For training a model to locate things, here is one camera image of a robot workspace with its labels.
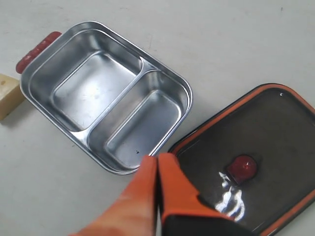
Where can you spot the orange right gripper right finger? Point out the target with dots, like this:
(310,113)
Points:
(183,214)

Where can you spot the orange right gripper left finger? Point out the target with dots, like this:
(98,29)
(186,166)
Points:
(134,213)

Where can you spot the dark transparent lunch box lid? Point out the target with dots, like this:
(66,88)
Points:
(255,160)

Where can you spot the yellow toy cheese wedge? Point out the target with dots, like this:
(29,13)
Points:
(10,95)

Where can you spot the red toy sausage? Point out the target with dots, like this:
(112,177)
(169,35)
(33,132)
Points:
(38,49)

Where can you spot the steel two-compartment lunch box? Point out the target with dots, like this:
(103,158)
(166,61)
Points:
(116,102)

